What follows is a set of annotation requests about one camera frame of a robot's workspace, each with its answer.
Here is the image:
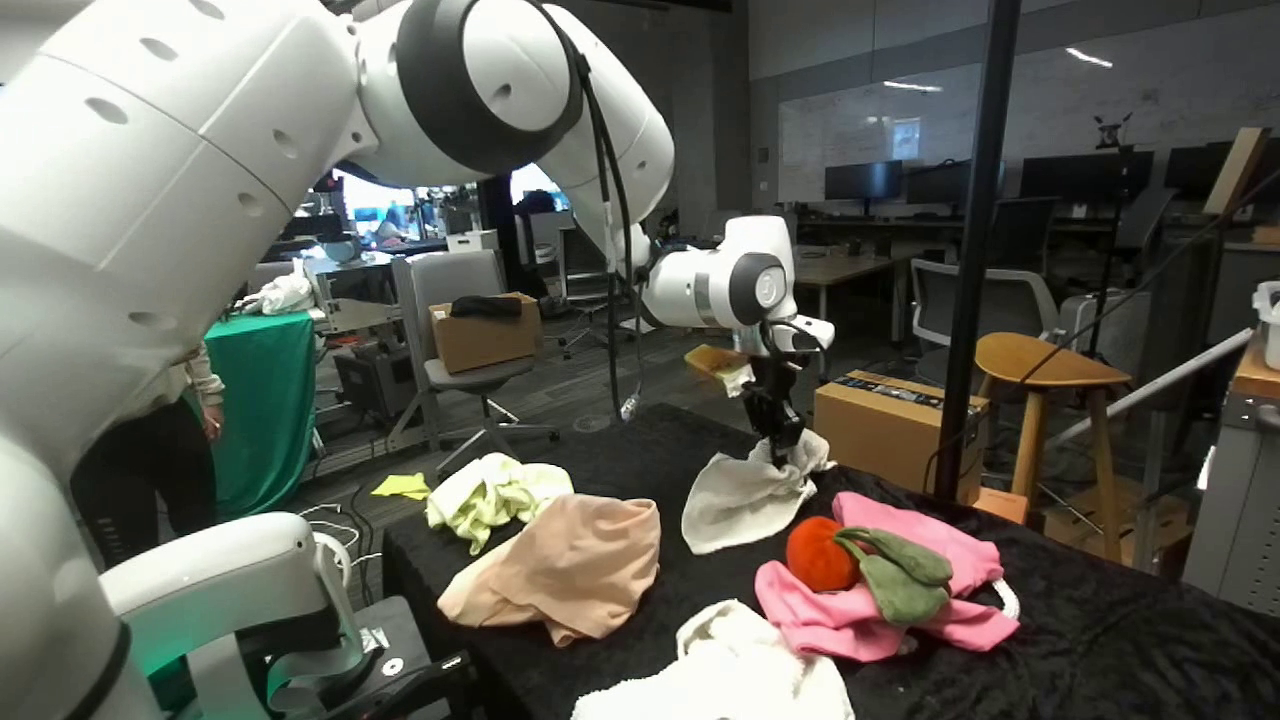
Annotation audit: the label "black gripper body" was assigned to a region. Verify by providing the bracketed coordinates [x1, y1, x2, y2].
[746, 347, 809, 442]

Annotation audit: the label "white terry towel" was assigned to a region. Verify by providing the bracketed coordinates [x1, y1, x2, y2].
[570, 596, 862, 720]
[678, 424, 842, 559]

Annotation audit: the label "orange plush toy green leaves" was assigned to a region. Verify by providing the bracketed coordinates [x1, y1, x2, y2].
[782, 514, 961, 633]

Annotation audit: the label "pink cloth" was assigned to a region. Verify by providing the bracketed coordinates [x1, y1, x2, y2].
[753, 489, 1026, 667]

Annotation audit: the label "yellowish wrist attachment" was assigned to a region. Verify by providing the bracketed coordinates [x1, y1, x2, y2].
[680, 339, 759, 405]

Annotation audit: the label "cardboard box with black tape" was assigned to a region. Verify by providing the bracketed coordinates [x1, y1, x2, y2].
[809, 367, 994, 499]

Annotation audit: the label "wooden desk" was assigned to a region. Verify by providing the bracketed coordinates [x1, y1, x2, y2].
[785, 246, 900, 354]

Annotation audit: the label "black computer monitor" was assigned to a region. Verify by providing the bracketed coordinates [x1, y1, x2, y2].
[820, 156, 912, 216]
[1015, 149, 1160, 216]
[1166, 138, 1280, 209]

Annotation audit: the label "grey office chair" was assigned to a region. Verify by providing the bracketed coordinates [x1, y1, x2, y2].
[910, 256, 1069, 354]

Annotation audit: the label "black metal pole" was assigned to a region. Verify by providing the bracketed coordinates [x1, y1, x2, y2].
[930, 0, 1026, 519]

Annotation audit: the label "peach cloth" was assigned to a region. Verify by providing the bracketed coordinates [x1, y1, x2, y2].
[433, 492, 670, 651]

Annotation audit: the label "wooden stool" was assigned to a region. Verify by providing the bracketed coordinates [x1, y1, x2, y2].
[970, 328, 1142, 566]

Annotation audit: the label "plain cardboard box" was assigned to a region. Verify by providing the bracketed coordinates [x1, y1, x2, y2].
[429, 294, 548, 381]

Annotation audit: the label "light green cloth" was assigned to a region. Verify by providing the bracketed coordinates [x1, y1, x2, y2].
[425, 448, 573, 559]

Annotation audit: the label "grey metal chair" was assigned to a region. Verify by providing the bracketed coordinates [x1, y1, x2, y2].
[384, 251, 536, 448]

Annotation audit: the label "silver metal pole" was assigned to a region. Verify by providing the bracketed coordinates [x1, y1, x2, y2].
[1047, 325, 1265, 453]

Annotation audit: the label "small yellow cloth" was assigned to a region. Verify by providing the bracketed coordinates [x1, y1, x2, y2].
[367, 467, 437, 507]

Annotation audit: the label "black velvet tablecloth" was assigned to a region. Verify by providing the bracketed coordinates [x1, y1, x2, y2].
[382, 395, 1280, 720]

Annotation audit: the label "wooden top workbench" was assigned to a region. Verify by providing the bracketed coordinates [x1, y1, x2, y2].
[1179, 339, 1280, 619]

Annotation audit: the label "white crumpled bag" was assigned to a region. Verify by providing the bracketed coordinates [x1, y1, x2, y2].
[246, 262, 320, 322]

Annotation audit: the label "green table cover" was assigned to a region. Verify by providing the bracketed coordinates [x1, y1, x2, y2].
[198, 309, 326, 525]

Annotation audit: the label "tan wooden panel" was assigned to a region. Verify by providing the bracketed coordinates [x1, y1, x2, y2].
[1200, 125, 1272, 224]

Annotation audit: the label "white rope loop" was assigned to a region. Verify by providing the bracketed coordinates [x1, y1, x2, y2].
[988, 576, 1029, 628]

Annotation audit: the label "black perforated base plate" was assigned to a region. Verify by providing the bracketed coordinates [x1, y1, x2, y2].
[235, 591, 471, 720]

